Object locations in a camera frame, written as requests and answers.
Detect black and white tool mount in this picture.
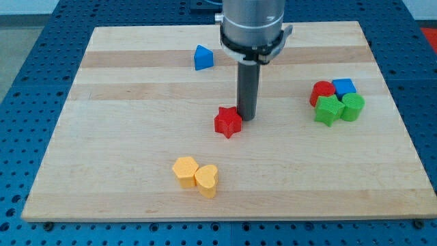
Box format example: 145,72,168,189
220,25,293,65

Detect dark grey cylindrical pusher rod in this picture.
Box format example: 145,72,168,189
237,63,260,121

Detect red star block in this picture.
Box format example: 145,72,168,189
214,107,242,139

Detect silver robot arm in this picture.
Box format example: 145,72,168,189
220,0,293,121

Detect green star block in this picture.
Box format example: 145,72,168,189
314,95,345,127

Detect yellow heart block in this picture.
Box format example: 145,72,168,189
195,165,219,198

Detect blue triangle block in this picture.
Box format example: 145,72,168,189
194,45,214,70

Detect red cylinder block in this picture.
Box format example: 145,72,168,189
309,81,336,107

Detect blue cube block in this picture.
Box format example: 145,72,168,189
332,78,356,100

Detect green cylinder block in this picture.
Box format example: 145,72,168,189
341,93,365,122

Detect yellow hexagon block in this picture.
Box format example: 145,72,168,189
172,156,199,189

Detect wooden board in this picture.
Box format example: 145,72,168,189
21,21,436,222

